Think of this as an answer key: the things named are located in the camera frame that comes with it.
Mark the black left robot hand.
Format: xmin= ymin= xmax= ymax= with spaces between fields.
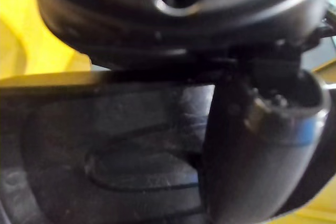
xmin=27 ymin=0 xmax=336 ymax=221

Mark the black sole-shaped plastic housing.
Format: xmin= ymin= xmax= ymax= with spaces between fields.
xmin=0 ymin=70 xmax=219 ymax=224

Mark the yellow metal shelf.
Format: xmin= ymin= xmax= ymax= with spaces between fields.
xmin=0 ymin=0 xmax=336 ymax=224

